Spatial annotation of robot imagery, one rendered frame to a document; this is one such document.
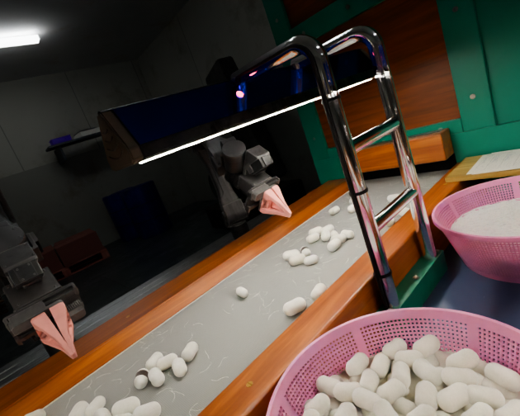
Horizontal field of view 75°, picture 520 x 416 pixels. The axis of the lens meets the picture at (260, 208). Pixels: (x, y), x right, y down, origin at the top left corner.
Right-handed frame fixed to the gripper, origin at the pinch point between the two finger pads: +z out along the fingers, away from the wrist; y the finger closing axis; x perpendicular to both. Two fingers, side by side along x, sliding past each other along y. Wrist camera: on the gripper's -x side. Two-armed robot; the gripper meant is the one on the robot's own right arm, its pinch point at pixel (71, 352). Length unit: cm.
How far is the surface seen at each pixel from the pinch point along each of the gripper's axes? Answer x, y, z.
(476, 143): -17, 91, 23
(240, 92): -31.0, 33.8, -3.9
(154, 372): -1.2, 6.8, 11.0
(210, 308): 6.3, 22.5, 5.0
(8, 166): 294, 72, -507
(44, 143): 278, 131, -517
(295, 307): -7.4, 26.6, 19.5
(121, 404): -2.0, 1.4, 12.0
